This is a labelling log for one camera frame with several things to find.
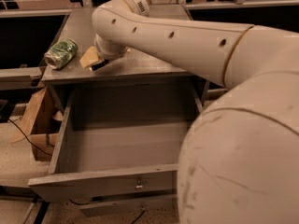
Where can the foam padded gripper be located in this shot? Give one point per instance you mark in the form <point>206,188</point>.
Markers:
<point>107,55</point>

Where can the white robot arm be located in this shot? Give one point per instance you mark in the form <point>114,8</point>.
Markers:
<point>239,162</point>

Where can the grey wooden drawer cabinet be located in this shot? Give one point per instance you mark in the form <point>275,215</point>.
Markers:
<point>134,64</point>

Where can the open grey top drawer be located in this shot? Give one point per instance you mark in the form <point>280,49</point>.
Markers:
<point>119,140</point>

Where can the grey lower drawer front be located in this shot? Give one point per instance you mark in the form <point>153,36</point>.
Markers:
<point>130,204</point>

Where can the brown cardboard box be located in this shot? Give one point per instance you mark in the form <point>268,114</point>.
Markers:
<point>40,125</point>

